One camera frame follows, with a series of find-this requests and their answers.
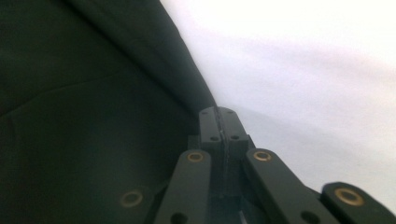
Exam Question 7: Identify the black shorts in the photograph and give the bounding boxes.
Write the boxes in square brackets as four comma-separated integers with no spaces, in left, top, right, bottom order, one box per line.
[0,0,219,224]

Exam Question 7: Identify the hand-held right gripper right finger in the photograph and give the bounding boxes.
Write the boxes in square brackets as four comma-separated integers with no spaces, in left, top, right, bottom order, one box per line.
[217,105,256,199]

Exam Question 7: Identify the white table cover sheet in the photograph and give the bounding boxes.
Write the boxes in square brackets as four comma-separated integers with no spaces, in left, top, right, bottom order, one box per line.
[160,0,396,216]

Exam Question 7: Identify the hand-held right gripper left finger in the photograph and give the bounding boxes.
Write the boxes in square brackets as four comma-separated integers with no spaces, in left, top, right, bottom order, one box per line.
[198,105,227,199]

